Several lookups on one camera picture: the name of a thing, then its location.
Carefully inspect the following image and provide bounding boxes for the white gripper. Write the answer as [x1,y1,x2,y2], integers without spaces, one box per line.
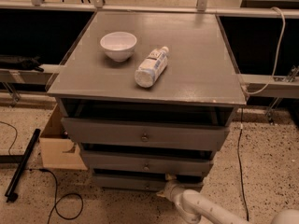
[156,174,186,203]

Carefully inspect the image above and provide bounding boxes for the grey bottom drawer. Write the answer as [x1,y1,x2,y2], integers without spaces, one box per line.
[91,174,206,192]

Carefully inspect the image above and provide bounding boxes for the grey drawer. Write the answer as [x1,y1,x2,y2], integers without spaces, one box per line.
[91,174,206,192]
[80,151,213,176]
[62,118,229,151]

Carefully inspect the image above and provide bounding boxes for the grey middle drawer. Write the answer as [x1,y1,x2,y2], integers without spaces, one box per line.
[80,151,213,176]

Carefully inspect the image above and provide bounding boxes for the grey wooden drawer cabinet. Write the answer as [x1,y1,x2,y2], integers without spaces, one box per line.
[49,11,246,188]

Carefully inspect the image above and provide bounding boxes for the grey top drawer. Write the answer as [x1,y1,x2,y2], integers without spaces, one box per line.
[62,118,229,151]

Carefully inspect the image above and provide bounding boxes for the brown cardboard box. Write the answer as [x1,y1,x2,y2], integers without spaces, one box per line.
[39,105,87,170]

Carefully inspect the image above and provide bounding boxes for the white plastic bottle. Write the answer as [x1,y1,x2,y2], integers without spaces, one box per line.
[135,47,169,88]

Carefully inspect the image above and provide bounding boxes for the white ceramic bowl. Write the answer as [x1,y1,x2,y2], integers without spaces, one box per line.
[100,32,137,62]

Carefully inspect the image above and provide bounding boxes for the black metal bar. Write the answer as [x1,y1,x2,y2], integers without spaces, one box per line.
[5,129,40,203]

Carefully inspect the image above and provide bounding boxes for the black floor cable left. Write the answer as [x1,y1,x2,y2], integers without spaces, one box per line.
[0,120,85,224]

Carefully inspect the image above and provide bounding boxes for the black floor cable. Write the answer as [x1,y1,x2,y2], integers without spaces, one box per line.
[236,107,250,222]
[0,120,85,224]

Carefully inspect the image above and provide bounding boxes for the black floor cable right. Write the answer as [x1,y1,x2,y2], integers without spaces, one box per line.
[236,107,250,222]

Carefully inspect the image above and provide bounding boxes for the metal rail frame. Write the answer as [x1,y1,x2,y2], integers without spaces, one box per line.
[0,0,299,126]

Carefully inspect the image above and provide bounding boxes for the black cloth on rail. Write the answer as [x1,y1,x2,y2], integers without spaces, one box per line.
[0,55,44,72]

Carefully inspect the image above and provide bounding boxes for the white hanging cable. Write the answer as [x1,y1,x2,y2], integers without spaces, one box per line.
[241,7,287,97]

